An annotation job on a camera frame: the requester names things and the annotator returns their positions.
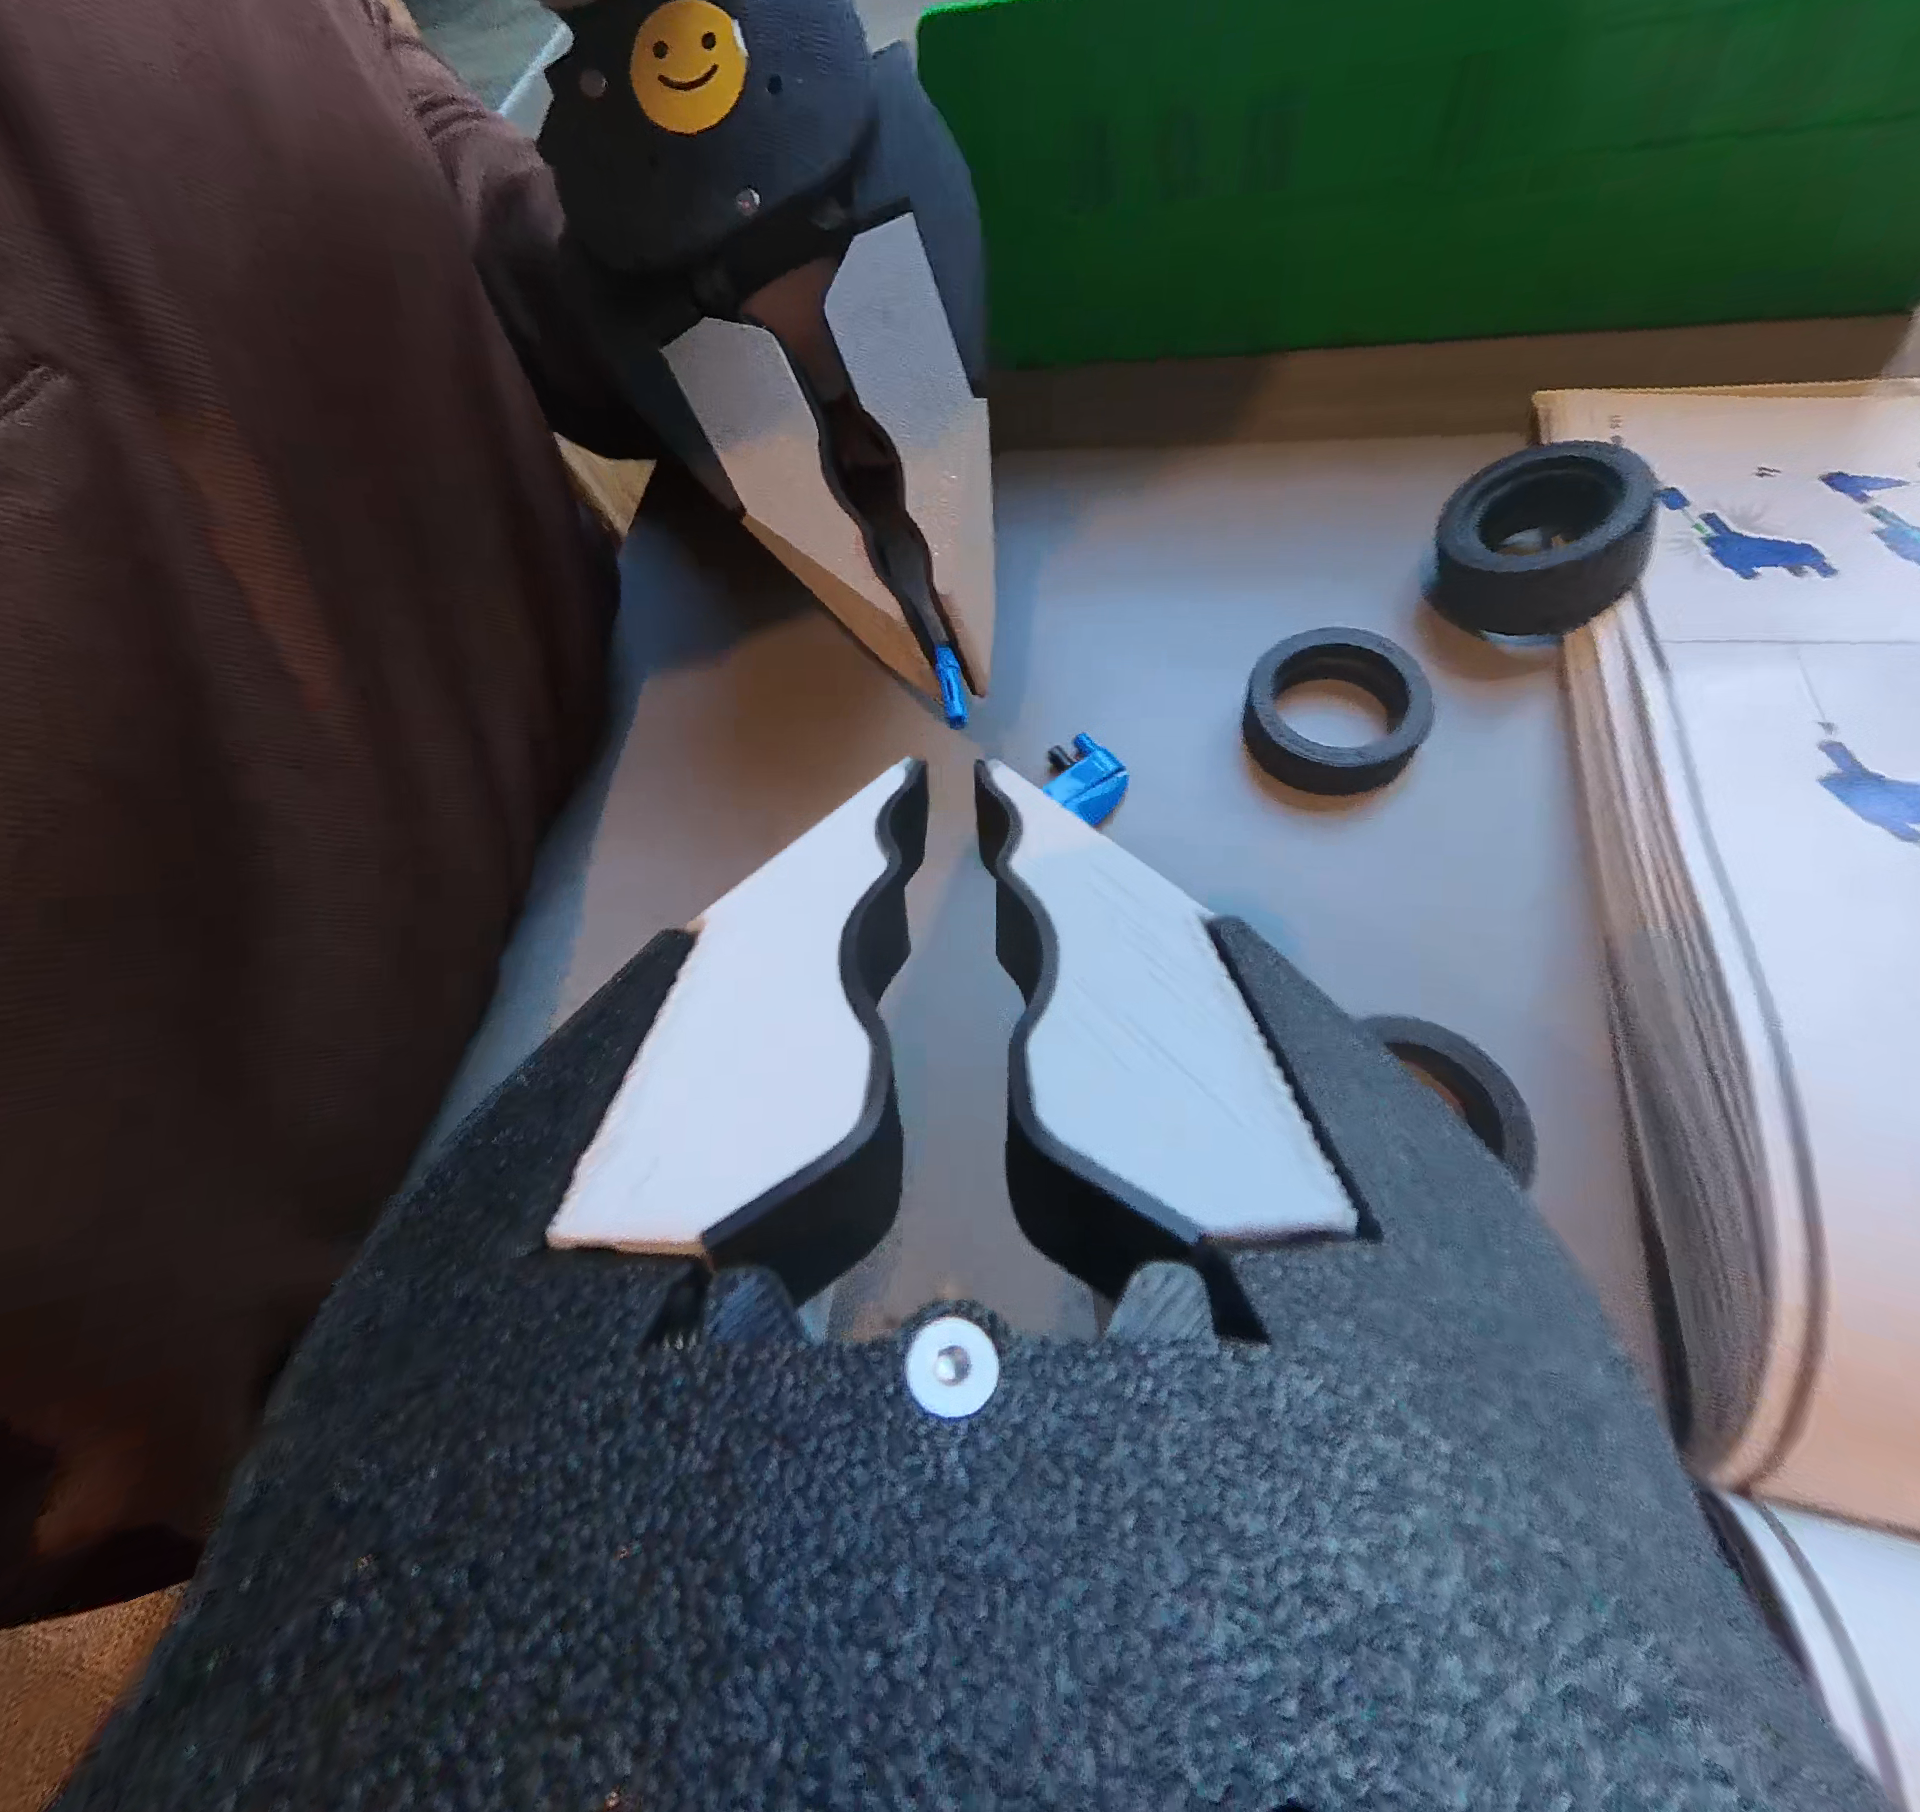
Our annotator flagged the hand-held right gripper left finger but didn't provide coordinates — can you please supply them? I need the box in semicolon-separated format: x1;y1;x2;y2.
544;756;935;1307

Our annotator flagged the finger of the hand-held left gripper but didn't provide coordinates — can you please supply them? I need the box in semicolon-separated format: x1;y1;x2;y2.
662;315;949;703
822;211;1000;702

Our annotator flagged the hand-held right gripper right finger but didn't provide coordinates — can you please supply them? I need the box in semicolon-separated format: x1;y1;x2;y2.
972;759;1363;1347

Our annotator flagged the blue toy brick connector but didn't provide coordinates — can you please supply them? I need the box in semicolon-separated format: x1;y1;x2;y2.
1045;735;1130;830

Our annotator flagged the grey desk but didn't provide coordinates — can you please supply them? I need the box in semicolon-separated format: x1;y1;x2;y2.
434;311;1920;1394

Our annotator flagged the black toy tyre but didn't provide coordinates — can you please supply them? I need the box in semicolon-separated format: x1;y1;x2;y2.
1432;437;1664;640
1356;1015;1539;1192
1243;625;1439;798

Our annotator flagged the green plastic bin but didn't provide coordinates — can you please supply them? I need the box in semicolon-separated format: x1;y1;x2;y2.
915;0;1920;374

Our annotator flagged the open instruction booklet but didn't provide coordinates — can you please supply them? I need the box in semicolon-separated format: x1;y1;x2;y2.
1531;380;1920;1812

